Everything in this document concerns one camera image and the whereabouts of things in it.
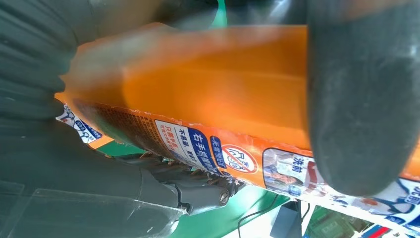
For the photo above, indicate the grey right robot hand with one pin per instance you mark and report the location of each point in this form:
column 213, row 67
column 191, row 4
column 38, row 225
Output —
column 65, row 197

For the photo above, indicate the green table mat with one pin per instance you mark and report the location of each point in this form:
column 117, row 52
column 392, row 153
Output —
column 213, row 223

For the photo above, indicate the dark blue tablet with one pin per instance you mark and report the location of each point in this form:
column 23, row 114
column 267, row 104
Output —
column 285, row 223

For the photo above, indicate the green crate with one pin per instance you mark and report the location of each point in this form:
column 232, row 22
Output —
column 328, row 226

